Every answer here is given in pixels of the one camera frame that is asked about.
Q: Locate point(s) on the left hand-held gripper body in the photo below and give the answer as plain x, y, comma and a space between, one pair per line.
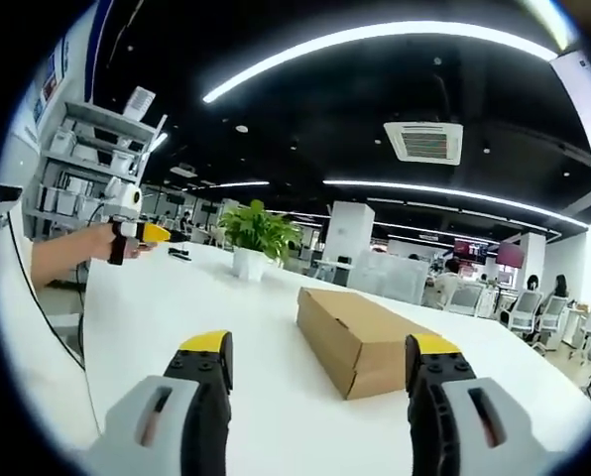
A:
123, 203

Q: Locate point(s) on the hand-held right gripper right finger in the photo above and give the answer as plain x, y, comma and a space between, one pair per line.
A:
479, 416

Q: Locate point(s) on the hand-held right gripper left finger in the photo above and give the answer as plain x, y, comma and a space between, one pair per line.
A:
147, 411

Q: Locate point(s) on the brown cardboard shoe box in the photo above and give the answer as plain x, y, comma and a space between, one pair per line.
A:
362, 342

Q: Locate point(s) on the person's left hand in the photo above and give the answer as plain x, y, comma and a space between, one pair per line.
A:
99, 243

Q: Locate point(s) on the small black desk stapler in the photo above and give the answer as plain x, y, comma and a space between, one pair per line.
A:
180, 253

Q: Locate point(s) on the grey storage shelf with boxes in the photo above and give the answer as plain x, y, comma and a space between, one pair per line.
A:
82, 163

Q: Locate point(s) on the potted green plant white pot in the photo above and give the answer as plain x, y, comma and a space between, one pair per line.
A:
256, 235

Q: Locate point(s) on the white mesh office chair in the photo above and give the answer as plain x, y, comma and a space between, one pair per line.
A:
551, 320
526, 310
466, 300

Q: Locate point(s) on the person's white shirt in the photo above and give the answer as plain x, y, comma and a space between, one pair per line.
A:
37, 347

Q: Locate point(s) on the white square pillar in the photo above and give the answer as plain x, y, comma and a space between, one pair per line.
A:
350, 238

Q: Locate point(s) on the straight ceiling light strip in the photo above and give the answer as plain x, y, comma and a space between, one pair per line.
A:
449, 194

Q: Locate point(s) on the long curved ceiling light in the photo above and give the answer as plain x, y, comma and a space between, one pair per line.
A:
355, 42

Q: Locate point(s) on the square ceiling air conditioner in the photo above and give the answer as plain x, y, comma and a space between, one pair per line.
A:
423, 143

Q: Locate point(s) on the hanging white display screen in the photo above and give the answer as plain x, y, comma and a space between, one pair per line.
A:
585, 99

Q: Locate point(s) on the blue wall poster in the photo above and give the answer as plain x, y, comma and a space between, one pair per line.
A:
52, 79

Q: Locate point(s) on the red wall screen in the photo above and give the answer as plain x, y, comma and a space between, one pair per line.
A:
508, 254

